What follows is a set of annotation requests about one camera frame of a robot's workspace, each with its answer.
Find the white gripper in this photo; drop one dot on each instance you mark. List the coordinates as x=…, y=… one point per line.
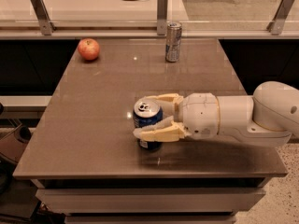
x=200, y=115

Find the blue pepsi can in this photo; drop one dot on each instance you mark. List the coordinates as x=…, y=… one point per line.
x=146, y=117

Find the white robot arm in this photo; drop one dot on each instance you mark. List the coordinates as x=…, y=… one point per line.
x=267, y=118

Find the silver energy drink can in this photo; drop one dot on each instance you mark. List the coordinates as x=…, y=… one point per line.
x=173, y=40

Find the red apple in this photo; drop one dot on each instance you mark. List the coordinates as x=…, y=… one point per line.
x=89, y=49

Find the grey table drawer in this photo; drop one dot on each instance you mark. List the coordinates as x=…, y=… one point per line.
x=180, y=200

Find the dark object at left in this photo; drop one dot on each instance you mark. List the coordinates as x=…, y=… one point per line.
x=13, y=144

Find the middle metal bracket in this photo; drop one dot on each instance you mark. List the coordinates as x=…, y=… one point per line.
x=161, y=16

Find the metal bracket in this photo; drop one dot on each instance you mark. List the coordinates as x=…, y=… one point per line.
x=275, y=26
x=161, y=16
x=45, y=24

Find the right metal bracket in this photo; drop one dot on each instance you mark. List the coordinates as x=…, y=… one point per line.
x=275, y=26

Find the left metal bracket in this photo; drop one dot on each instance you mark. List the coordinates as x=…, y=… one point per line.
x=45, y=24

